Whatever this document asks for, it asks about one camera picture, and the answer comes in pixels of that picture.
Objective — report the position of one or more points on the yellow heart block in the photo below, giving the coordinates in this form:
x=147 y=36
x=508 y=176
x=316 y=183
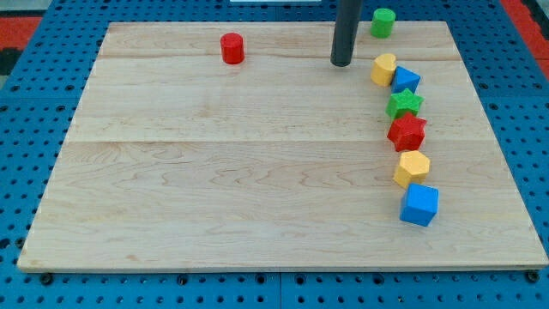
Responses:
x=383 y=69

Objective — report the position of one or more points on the blue cube block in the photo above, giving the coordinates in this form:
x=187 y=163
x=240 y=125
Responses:
x=419 y=204

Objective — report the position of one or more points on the yellow hexagon block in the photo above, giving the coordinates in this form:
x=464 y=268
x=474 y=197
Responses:
x=412 y=168

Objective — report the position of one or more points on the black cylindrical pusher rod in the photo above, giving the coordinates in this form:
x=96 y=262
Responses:
x=346 y=26

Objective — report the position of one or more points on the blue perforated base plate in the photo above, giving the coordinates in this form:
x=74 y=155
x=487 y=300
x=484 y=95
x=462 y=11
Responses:
x=40 y=96

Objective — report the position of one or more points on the green star block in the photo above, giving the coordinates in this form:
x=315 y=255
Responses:
x=401 y=103

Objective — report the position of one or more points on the red star block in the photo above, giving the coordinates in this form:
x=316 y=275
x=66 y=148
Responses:
x=407 y=132

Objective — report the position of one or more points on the blue triangle block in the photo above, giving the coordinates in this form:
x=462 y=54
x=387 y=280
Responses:
x=404 y=79

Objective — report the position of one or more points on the green cylinder block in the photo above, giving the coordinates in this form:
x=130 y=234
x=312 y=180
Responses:
x=382 y=23

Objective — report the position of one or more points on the light wooden board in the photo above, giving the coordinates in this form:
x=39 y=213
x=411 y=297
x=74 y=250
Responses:
x=176 y=162

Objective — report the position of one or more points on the red cylinder block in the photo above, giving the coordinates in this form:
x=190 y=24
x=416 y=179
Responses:
x=232 y=48

